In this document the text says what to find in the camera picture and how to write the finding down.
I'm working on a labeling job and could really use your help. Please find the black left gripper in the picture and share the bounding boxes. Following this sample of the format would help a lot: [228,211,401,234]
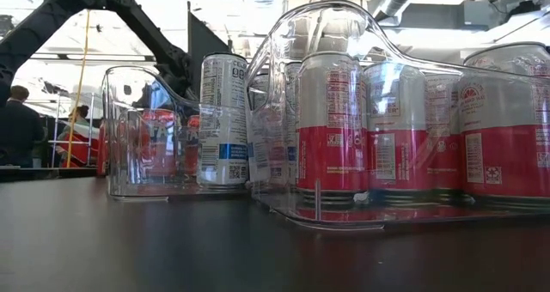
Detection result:
[150,46,199,106]

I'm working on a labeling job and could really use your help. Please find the clear plastic bin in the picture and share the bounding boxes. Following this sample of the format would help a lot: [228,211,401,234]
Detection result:
[243,0,550,232]
[89,104,109,186]
[101,65,253,201]

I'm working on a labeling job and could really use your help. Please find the white red Spindrift can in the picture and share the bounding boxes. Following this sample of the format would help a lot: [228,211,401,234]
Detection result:
[455,41,550,207]
[294,52,369,205]
[363,63,431,203]
[425,75,463,198]

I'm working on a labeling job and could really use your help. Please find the person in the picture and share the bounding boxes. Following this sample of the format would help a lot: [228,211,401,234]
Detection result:
[58,105,92,155]
[0,84,46,169]

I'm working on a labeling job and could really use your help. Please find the red and white panel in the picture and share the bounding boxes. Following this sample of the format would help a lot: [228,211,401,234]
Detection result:
[59,128,104,169]

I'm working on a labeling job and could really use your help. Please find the yellow cable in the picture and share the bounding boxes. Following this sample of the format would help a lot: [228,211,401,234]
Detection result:
[64,8,92,169]

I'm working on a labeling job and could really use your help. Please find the silver metal rail stand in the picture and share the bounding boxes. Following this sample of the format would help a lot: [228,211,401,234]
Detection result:
[46,93,96,169]

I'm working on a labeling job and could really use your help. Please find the silver ventilation duct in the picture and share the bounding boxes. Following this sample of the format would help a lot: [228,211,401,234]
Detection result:
[368,0,431,27]

